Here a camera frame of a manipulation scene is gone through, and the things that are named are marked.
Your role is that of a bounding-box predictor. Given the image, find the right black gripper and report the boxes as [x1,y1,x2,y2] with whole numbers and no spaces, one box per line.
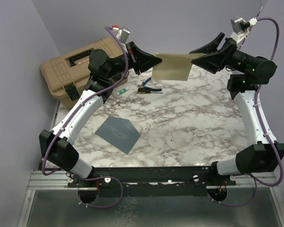
[189,33,254,74]

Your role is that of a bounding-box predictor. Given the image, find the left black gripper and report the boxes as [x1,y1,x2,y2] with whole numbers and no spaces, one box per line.
[106,41,162,79]

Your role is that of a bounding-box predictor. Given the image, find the cream paper letter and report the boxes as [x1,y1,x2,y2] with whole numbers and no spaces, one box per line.
[151,53,205,81]

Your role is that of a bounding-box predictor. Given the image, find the green white glue stick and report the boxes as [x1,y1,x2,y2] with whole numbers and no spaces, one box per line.
[117,87,129,95]

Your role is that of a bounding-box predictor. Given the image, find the grey paper envelope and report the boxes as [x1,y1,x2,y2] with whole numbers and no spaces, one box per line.
[95,116,141,154]

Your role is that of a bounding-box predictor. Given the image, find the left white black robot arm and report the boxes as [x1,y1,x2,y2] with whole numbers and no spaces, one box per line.
[39,42,162,187]

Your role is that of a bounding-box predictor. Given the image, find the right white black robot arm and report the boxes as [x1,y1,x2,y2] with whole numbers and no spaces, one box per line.
[192,33,284,185]

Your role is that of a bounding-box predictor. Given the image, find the tan plastic toolbox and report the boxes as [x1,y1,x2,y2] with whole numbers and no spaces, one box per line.
[40,37,123,109]

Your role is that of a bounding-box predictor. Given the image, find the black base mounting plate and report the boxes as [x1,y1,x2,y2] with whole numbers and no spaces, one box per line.
[68,166,235,197]

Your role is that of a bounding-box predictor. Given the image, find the blue handled pliers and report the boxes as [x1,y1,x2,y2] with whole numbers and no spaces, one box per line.
[137,77,151,87]

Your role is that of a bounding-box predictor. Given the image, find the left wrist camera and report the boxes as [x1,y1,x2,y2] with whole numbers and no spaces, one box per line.
[112,25,131,44]

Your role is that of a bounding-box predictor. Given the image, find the aluminium frame rail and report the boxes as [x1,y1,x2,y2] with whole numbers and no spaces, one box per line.
[27,171,277,190]

